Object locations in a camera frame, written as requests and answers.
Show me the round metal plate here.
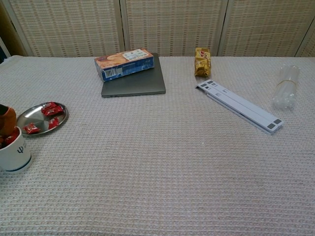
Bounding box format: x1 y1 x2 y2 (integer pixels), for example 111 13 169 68
16 102 69 138

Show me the orange and blue biscuit box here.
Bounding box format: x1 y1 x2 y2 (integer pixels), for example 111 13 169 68
94 48 155 82

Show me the clear plastic tube bundle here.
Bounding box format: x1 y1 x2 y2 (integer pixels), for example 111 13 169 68
272 63 301 111

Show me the red candy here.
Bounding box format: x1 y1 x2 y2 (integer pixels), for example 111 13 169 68
0 129 20 149

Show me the brown wooden screen frame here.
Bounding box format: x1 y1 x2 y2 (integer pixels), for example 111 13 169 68
0 0 28 59

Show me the grey closed laptop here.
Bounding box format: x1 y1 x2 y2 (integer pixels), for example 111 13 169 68
101 53 166 98

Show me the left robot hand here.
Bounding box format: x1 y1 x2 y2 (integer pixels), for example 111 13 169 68
0 103 18 148

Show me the white woven tablecloth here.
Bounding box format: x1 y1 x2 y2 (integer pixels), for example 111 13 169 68
0 55 315 236

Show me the white flat remote strip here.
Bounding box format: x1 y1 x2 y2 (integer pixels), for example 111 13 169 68
196 79 285 135

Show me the heap of red candies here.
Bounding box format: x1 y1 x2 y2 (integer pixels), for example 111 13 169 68
23 102 63 135

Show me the woven folding screen panel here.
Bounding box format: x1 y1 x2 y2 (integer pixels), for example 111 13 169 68
218 0 315 57
294 23 315 58
120 0 228 57
7 0 126 58

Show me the gold snack packet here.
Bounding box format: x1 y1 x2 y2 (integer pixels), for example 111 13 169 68
194 47 212 78

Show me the white paper cup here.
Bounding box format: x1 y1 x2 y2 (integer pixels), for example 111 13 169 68
0 126 32 172

